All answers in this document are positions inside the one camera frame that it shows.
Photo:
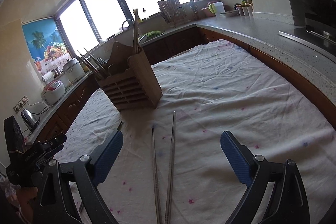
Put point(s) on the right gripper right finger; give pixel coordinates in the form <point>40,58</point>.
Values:
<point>288,201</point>

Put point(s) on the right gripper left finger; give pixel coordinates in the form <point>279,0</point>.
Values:
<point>55,203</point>

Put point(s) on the wooden chopstick pair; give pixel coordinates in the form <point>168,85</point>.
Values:
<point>91,68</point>
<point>134,29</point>

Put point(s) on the diagonal dark wooden chopstick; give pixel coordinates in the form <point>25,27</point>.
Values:
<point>86,59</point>

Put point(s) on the person's left hand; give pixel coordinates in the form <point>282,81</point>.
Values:
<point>25,198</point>

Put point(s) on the steel electric kettle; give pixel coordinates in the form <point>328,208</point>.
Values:
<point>30,121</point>

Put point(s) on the white red rice cooker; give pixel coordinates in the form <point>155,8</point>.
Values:
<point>53,92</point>

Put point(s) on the paper towel roll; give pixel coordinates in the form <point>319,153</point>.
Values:
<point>48,77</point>

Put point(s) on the large white cooker pot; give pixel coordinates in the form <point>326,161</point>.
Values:
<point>73,70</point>

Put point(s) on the wooden utensil holder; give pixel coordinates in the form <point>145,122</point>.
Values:
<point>131,82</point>

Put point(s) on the tropical fruit poster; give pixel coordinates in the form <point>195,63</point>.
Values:
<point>44,41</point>

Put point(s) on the floral white tablecloth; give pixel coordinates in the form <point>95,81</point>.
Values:
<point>213,88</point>

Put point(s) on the green colander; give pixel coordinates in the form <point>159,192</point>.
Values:
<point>150,35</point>

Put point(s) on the sink faucet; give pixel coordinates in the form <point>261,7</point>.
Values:
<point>128,23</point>

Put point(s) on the gas stove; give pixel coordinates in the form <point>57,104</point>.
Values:
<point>318,34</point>

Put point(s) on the dish drying rack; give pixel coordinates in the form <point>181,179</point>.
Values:
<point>173,12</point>

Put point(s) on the white plate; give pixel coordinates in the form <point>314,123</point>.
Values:
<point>228,14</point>

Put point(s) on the pink basin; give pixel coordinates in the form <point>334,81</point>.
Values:
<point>207,10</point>

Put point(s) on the white green pitcher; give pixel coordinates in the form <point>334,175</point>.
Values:
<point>216,8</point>

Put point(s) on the wall power outlet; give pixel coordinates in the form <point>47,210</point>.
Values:
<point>20,104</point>

